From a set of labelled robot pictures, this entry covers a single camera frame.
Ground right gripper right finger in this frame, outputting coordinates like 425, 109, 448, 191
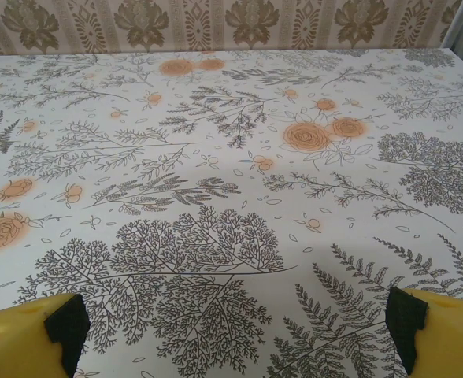
384, 287, 463, 378

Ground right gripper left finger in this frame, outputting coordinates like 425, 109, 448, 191
0, 292, 91, 378

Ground floral patterned tablecloth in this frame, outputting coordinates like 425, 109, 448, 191
0, 47, 463, 378

